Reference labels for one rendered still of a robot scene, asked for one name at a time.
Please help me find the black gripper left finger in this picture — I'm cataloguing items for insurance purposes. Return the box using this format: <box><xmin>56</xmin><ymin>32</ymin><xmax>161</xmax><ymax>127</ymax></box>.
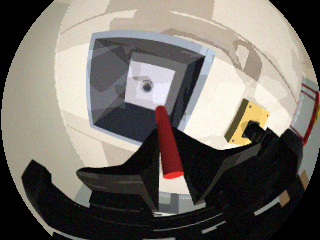
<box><xmin>76</xmin><ymin>128</ymin><xmax>160</xmax><ymax>213</ymax></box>

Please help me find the red peg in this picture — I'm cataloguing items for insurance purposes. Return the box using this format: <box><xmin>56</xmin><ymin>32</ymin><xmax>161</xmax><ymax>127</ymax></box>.
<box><xmin>155</xmin><ymin>105</ymin><xmax>184</xmax><ymax>179</ymax></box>

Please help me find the white square plate with hole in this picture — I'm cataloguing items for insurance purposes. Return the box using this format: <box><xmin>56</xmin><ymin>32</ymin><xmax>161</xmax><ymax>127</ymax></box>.
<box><xmin>124</xmin><ymin>60</ymin><xmax>175</xmax><ymax>111</ymax></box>

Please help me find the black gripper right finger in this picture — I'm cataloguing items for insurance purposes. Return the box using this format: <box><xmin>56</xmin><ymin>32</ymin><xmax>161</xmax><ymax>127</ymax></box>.
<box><xmin>172</xmin><ymin>127</ymin><xmax>261</xmax><ymax>205</ymax></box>

